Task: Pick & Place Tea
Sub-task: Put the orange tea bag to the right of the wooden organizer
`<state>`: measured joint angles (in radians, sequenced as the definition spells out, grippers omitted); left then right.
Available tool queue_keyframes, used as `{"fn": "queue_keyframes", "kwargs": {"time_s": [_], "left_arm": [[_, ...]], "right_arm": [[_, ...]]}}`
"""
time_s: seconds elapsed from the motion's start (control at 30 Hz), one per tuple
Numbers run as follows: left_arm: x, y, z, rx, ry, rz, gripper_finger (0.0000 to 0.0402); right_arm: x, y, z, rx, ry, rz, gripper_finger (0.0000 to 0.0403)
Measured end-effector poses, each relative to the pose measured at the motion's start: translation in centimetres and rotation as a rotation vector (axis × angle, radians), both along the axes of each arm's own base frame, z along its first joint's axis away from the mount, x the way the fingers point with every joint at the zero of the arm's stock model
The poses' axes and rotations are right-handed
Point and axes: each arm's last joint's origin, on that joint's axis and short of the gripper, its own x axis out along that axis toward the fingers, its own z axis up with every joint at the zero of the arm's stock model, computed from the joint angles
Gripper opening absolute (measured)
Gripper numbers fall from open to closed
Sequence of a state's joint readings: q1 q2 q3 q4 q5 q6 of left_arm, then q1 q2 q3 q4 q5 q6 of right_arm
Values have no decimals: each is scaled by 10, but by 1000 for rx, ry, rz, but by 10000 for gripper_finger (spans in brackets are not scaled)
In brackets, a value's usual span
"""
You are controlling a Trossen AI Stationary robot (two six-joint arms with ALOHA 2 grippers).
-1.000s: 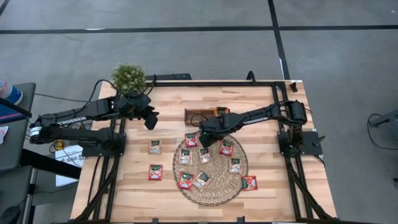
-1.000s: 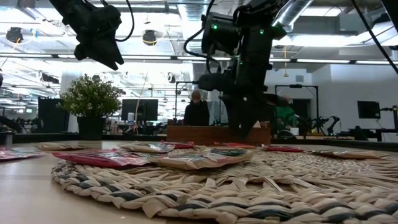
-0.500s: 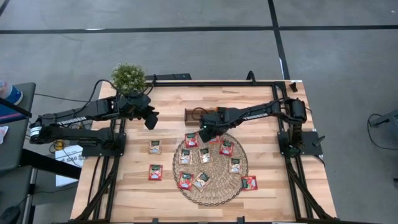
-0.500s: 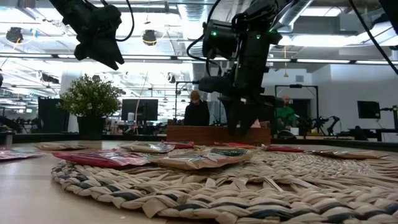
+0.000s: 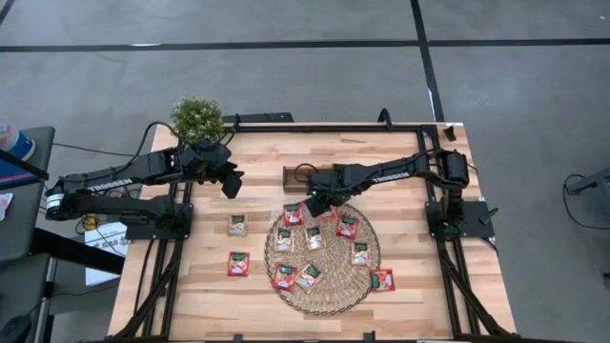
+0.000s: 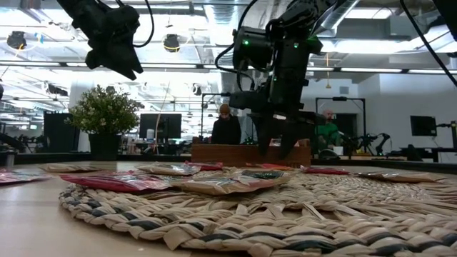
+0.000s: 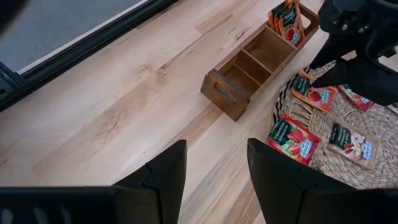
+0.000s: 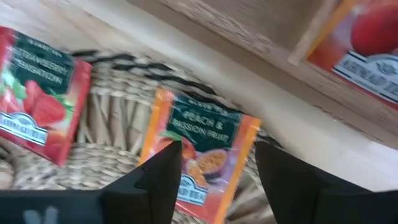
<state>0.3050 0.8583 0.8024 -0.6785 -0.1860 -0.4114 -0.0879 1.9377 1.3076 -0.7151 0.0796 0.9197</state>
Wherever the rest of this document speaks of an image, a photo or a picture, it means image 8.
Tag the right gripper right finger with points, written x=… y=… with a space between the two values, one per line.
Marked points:
x=298 y=202

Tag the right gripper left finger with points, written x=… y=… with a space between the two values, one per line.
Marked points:
x=149 y=199

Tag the red strawberry tea packet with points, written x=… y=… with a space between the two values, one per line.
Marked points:
x=40 y=102

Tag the round woven placemat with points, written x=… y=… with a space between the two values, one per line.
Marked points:
x=112 y=109

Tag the wooden three-compartment tray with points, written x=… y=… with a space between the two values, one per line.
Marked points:
x=248 y=28

